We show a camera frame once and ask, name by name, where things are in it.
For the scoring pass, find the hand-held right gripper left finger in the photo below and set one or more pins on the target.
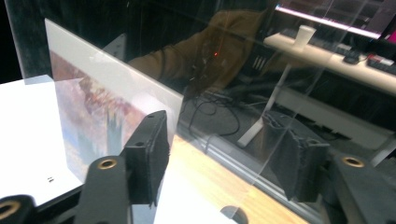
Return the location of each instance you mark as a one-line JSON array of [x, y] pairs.
[[146, 155]]

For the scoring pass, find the picture card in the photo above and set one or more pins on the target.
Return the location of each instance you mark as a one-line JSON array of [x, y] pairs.
[[93, 96]]

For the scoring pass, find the white paper cup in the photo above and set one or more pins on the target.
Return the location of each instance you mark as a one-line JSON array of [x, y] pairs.
[[304, 36]]

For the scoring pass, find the white metal desk frame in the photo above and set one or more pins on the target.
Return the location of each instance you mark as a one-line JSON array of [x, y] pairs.
[[327, 62]]

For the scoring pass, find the aluminium frame rail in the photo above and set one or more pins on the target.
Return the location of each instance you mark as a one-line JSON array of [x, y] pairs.
[[224, 152]]

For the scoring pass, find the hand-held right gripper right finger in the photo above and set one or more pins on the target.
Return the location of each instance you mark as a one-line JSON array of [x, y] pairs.
[[295, 165]]

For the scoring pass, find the computer monitor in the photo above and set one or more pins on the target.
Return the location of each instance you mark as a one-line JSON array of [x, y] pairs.
[[342, 15]]

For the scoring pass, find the white board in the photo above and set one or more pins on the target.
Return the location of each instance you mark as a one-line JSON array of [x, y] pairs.
[[25, 130]]

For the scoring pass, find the black computer mouse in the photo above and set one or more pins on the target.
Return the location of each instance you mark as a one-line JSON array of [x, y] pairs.
[[351, 58]]

